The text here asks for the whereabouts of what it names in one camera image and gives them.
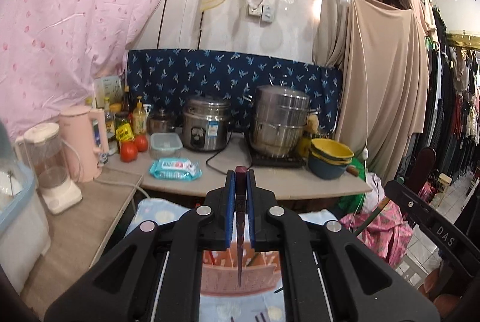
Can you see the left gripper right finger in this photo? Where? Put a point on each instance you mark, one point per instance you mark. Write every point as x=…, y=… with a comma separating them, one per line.
x=327, y=274

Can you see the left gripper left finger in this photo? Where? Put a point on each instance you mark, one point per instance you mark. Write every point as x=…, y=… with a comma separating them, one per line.
x=154, y=273

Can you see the dark red twisted chopstick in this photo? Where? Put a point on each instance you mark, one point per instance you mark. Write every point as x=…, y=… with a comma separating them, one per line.
x=261, y=317
x=240, y=202

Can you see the bright red chopstick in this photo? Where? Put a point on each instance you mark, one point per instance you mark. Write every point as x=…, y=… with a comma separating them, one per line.
x=208, y=258

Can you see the green chopstick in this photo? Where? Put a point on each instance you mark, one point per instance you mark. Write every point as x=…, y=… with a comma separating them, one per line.
x=372, y=217

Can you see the light blue patterned tablecloth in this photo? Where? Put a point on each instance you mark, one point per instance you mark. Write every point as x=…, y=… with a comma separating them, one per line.
x=212, y=308

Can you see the pink perforated utensil holder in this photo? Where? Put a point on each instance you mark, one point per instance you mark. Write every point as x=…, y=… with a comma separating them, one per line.
x=261, y=272

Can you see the pink floral fabric pile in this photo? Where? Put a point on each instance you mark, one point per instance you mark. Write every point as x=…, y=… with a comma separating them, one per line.
x=387, y=236

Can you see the blue wet wipes pack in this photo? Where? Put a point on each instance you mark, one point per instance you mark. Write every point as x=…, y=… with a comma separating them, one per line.
x=175, y=169

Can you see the stacked yellow blue bowls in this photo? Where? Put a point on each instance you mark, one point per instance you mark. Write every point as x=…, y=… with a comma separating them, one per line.
x=328, y=159

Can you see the black induction cooktop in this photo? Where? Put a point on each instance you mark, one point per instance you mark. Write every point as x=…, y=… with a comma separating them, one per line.
x=292, y=160

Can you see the red tomato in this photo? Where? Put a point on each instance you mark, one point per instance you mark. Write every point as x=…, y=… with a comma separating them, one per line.
x=128, y=151
x=142, y=143

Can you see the clear food container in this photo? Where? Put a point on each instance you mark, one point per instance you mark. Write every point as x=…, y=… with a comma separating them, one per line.
x=164, y=145

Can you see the white blue storage bin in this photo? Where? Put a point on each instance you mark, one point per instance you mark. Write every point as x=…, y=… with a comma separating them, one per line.
x=24, y=227

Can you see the yellow snack packet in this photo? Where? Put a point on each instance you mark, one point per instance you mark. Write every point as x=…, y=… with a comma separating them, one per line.
x=124, y=133

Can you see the small steel pot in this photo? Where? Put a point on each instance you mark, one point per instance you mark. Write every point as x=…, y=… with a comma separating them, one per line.
x=161, y=121

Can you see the pink electric kettle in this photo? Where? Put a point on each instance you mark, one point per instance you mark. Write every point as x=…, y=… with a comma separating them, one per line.
x=83, y=130

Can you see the silver rice cooker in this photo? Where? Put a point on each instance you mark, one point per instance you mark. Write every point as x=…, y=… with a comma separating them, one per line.
x=205, y=123

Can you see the yellow oil bottle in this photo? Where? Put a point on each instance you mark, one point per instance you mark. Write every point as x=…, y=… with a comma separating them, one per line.
x=139, y=118

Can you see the stainless steel steamer pot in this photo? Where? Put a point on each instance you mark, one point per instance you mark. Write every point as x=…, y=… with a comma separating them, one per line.
x=279, y=116

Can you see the white blender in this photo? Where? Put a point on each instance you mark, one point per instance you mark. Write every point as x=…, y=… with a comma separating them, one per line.
x=42, y=149

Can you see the navy floral backsplash cloth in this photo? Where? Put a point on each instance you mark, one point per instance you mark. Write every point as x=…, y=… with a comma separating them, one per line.
x=166, y=78

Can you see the beige hanging curtain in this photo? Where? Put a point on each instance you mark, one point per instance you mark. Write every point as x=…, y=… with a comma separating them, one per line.
x=383, y=57

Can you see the pink dotted curtain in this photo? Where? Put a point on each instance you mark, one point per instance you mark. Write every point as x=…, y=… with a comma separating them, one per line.
x=52, y=51

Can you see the wall power socket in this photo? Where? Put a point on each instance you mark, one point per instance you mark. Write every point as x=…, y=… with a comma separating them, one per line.
x=265, y=13

